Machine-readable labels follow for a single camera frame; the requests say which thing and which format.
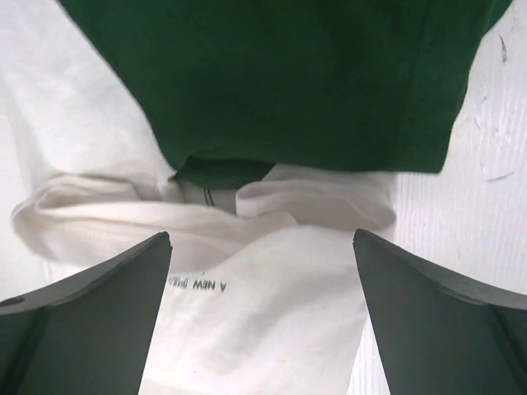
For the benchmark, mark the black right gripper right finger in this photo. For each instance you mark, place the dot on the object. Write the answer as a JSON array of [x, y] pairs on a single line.
[[440, 332]]

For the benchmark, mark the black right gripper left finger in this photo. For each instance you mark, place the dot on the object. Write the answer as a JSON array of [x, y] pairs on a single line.
[[89, 333]]

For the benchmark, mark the white green-sleeved Charlie Brown shirt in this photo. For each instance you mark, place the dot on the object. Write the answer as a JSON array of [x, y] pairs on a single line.
[[263, 295]]

